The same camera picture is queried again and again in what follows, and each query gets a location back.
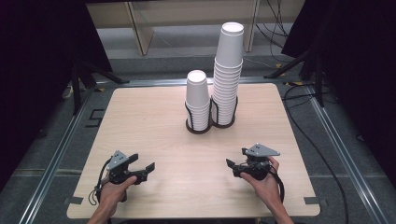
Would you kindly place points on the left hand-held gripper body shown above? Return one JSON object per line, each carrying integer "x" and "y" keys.
{"x": 118, "y": 161}

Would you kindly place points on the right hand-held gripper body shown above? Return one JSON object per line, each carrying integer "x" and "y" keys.
{"x": 258, "y": 151}

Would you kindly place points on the black double cup holder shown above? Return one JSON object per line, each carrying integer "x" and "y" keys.
{"x": 199, "y": 131}

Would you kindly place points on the short stack of white cups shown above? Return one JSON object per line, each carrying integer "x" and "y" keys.
{"x": 197, "y": 93}

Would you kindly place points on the tall stack of white cups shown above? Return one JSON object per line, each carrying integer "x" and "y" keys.
{"x": 229, "y": 49}

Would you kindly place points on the person's left hand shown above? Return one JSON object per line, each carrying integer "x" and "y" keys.
{"x": 110, "y": 196}

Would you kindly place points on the person's right hand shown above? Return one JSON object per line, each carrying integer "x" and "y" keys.
{"x": 267, "y": 189}

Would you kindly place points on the black tape strip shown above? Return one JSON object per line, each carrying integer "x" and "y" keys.
{"x": 313, "y": 200}
{"x": 74, "y": 200}

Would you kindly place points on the black metal stand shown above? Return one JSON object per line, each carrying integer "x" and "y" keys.
{"x": 319, "y": 81}
{"x": 76, "y": 90}

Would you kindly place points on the black curtain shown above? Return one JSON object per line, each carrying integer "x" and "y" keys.
{"x": 37, "y": 62}
{"x": 358, "y": 46}

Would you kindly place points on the light wooden shelf unit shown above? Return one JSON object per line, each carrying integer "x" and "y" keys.
{"x": 140, "y": 28}

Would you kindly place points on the aluminium floor rail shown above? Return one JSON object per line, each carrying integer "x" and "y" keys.
{"x": 149, "y": 82}
{"x": 53, "y": 165}
{"x": 348, "y": 161}

